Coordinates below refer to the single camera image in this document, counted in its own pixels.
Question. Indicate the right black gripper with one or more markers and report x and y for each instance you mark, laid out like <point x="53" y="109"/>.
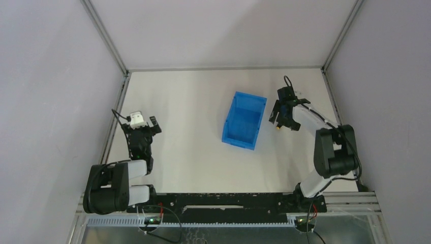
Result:
<point x="291" y="124"/>

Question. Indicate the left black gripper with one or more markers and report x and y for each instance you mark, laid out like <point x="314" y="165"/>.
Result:
<point x="141" y="131"/>

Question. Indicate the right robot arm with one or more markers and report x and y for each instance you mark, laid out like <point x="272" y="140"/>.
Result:
<point x="335" y="153"/>

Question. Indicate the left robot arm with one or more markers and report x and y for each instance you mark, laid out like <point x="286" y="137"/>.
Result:
<point x="108" y="187"/>

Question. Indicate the blue plastic bin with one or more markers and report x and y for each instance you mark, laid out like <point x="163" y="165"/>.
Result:
<point x="242" y="124"/>

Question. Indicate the left controller board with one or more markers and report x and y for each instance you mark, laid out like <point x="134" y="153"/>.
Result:
<point x="152" y="221"/>

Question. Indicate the controller board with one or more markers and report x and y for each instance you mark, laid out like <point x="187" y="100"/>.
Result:
<point x="303" y="225"/>
<point x="152" y="221"/>

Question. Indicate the right controller board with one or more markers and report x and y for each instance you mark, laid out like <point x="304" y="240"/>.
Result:
<point x="303" y="225"/>

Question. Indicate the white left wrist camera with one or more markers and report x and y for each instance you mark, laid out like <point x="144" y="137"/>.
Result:
<point x="137" y="120"/>

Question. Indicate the right aluminium frame rail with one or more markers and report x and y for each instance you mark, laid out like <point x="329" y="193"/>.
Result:
<point x="336" y="107"/>

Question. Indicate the aluminium frame rail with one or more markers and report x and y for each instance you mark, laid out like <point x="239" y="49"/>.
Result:
<point x="113" y="124"/>
<point x="336" y="107"/>
<point x="224" y="68"/>

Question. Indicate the back aluminium frame rail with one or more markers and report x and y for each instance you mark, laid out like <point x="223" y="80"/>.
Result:
<point x="224" y="68"/>

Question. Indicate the left aluminium frame rail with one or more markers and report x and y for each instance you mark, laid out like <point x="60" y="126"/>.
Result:
<point x="113" y="124"/>

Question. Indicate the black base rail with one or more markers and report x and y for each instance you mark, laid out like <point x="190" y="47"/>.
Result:
<point x="230" y="207"/>

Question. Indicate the white slotted cable duct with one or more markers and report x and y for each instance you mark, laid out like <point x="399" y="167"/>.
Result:
<point x="134" y="221"/>

